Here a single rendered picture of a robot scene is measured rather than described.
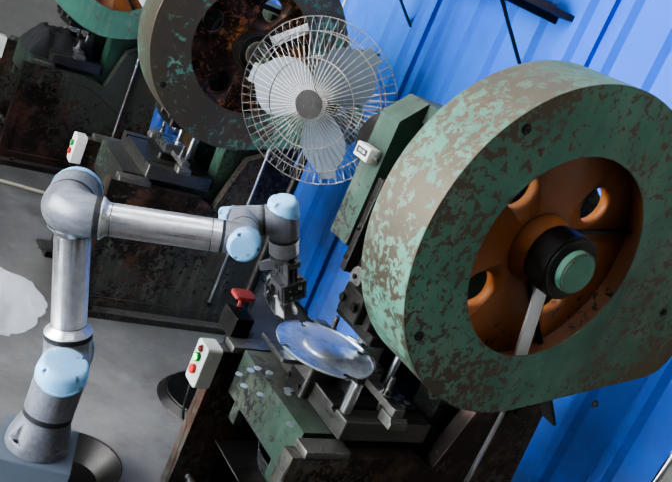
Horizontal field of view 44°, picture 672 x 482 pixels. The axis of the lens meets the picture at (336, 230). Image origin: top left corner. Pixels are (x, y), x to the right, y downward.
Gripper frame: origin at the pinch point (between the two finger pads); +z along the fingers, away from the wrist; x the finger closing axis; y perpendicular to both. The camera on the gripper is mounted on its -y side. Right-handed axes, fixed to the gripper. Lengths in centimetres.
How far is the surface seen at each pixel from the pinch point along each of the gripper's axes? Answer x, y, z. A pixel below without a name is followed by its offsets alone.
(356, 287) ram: 23.2, 0.3, -1.2
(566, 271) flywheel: 40, 56, -32
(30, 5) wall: 82, -654, 82
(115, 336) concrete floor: -11, -131, 89
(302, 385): 3.8, 4.9, 21.8
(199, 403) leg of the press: -16.1, -21.8, 40.0
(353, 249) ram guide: 25.7, -5.7, -9.5
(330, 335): 19.5, -6.6, 18.3
